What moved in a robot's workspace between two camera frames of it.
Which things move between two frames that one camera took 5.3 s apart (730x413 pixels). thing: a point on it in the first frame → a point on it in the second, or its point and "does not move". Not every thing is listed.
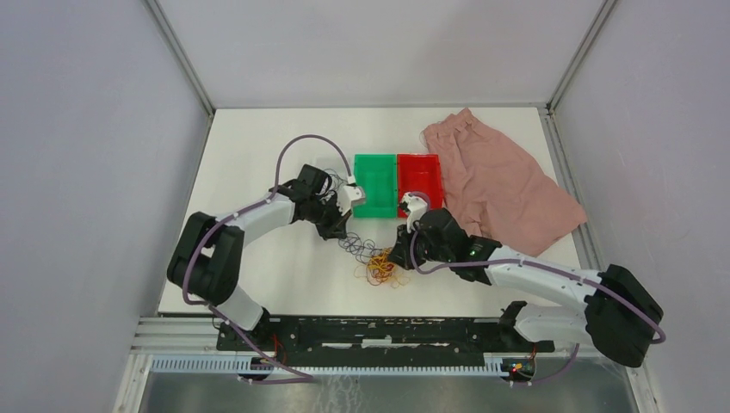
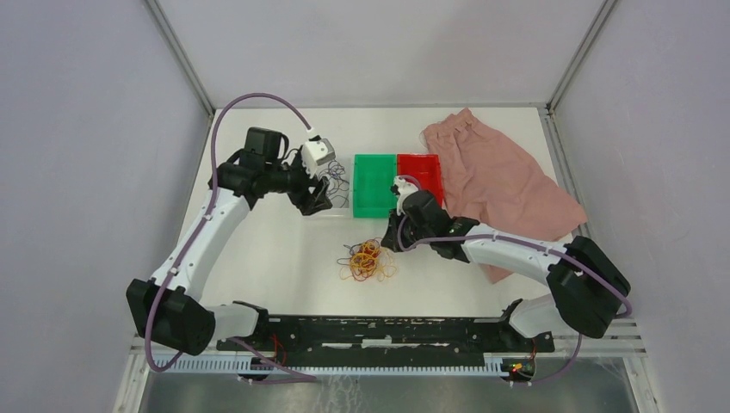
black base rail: (353, 342) does not move
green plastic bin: (376, 174) does not move
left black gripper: (337, 229) → (309, 203)
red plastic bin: (419, 172) does not move
